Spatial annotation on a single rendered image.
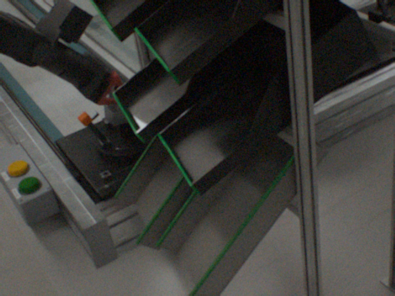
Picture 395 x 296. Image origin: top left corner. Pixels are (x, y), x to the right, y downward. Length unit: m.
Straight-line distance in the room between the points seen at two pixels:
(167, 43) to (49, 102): 0.89
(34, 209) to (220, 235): 0.46
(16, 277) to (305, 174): 0.65
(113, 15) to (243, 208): 0.32
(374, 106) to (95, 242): 0.67
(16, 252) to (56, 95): 0.49
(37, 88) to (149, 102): 0.78
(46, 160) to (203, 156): 0.58
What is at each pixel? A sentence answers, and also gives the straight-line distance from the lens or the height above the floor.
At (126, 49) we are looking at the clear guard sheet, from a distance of 1.59.
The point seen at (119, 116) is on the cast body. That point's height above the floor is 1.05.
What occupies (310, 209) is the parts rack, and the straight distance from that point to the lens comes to 0.86.
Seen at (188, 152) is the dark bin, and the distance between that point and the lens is 0.87.
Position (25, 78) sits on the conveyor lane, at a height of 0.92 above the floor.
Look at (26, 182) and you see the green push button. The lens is 1.30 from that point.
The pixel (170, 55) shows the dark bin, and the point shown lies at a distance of 0.77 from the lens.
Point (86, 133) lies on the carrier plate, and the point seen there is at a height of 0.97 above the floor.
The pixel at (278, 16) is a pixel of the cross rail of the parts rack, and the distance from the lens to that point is 0.74.
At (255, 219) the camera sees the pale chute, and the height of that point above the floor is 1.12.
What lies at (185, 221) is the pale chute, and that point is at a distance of 0.99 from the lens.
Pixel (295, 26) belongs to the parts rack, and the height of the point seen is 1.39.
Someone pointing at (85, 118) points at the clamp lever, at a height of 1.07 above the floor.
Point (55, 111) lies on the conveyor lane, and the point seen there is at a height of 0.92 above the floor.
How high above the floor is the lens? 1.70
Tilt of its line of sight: 35 degrees down
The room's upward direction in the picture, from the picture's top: 10 degrees counter-clockwise
